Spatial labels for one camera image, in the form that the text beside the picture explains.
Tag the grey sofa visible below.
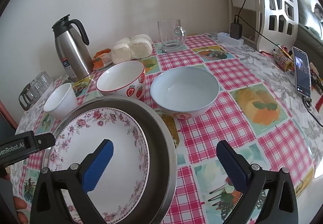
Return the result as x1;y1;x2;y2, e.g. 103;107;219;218
294;0;323;46

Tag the clear glass mug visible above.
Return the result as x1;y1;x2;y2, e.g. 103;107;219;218
158;19;187;53

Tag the round pink flower rimmed plate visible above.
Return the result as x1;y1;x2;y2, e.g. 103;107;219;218
48;107;150;223

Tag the small white bowl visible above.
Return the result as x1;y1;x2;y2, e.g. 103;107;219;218
43;83;79;120

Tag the strawberry print bowl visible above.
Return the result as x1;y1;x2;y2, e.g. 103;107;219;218
96;61;146;99

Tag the smartphone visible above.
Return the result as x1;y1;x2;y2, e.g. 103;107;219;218
292;47;312;96

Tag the plush toy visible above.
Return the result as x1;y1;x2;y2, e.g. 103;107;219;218
313;3;323;23

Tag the white power strip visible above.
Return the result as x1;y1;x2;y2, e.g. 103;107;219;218
217;33;245;46

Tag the pink chair backrest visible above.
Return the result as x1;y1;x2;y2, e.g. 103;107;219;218
0;100;18;130

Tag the person's left hand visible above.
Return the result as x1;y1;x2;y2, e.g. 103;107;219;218
11;195;29;223

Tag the black charger adapter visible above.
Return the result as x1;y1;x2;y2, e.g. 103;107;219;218
230;22;243;40

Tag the orange snack packet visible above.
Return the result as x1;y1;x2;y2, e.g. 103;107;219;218
92;49;113;70

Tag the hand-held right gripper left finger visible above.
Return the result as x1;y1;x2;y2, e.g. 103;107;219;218
30;139;114;224

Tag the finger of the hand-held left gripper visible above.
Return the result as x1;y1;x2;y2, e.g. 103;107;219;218
34;133;56;151

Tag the black phone cable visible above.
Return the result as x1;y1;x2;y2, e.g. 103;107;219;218
242;30;323;129

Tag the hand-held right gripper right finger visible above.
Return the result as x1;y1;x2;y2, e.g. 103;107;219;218
216;140;302;224

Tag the white cutout furniture panel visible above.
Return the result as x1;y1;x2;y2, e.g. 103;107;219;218
254;0;299;51

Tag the bag of white steamed buns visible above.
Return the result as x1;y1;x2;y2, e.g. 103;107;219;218
111;34;152;64

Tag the pink checked picture tablecloth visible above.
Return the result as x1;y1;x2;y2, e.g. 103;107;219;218
15;32;318;224

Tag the stainless steel thermos jug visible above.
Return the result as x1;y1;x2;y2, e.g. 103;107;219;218
52;14;94;83

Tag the stainless steel basin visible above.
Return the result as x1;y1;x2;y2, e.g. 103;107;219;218
42;95;178;224

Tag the pale blue bowl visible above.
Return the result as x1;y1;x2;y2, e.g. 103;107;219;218
151;66;219;120

